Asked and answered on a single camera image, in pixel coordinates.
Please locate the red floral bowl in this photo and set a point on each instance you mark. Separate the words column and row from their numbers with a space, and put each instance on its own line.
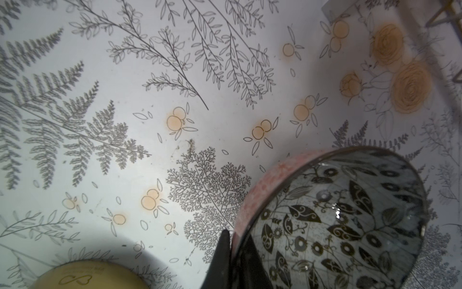
column 89, row 274

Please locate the stainless steel dish rack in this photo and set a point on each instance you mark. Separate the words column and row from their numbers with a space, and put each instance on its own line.
column 445, row 15

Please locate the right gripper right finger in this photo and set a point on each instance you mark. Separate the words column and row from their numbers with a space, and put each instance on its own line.
column 252, row 275

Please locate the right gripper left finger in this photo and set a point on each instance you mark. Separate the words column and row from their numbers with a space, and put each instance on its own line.
column 219, row 269

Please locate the black white leaf bowl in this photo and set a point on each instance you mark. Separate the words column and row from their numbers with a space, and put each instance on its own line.
column 351, row 218

